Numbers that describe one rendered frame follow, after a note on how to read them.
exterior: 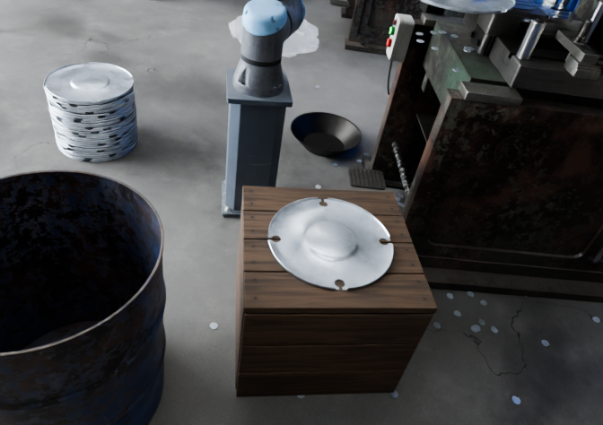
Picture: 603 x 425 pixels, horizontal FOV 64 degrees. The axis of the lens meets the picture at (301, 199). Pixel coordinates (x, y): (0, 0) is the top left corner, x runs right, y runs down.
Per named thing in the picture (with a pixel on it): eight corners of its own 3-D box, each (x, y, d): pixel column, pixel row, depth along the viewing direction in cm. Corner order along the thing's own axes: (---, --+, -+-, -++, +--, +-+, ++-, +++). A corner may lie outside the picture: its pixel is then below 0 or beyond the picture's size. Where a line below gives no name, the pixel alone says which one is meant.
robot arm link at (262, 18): (232, 55, 133) (235, 4, 124) (252, 39, 143) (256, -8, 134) (273, 66, 131) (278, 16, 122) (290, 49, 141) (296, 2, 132)
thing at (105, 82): (48, 107, 155) (48, 105, 155) (41, 66, 174) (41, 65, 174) (141, 99, 167) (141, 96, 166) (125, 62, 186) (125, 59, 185)
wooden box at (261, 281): (235, 397, 116) (244, 308, 94) (235, 275, 144) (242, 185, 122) (394, 393, 122) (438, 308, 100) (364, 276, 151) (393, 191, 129)
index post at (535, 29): (519, 59, 117) (537, 20, 111) (514, 54, 119) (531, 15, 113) (529, 61, 117) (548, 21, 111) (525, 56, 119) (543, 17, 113)
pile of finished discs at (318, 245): (271, 290, 98) (272, 287, 97) (265, 197, 120) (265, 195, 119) (406, 290, 103) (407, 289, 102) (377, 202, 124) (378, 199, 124)
